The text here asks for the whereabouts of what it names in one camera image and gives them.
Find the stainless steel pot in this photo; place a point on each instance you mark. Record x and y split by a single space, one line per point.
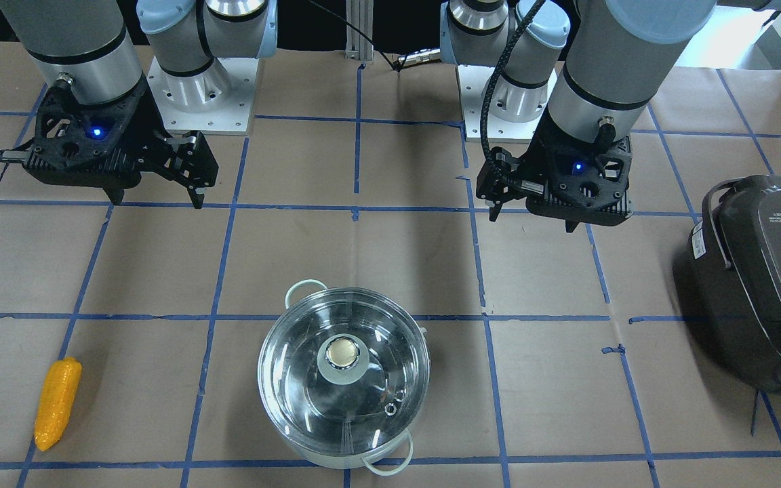
336 447

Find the glass pot lid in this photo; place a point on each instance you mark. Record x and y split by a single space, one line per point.
343 369

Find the aluminium frame post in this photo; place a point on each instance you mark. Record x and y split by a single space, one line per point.
360 14

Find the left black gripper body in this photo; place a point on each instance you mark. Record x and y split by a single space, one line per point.
534 157

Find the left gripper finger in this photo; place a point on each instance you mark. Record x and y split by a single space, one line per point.
495 208
571 226

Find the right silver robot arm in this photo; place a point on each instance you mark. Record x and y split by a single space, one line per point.
89 40

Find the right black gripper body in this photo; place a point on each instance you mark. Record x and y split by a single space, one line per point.
148 127

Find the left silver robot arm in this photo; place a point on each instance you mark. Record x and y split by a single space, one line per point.
555 116

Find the black rice cooker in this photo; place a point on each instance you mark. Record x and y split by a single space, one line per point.
736 259

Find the yellow toy corn cob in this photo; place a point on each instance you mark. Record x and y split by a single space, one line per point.
56 401

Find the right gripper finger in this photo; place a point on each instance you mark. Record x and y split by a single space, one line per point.
115 195
197 195

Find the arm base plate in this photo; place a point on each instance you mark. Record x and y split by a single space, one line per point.
515 112
219 101

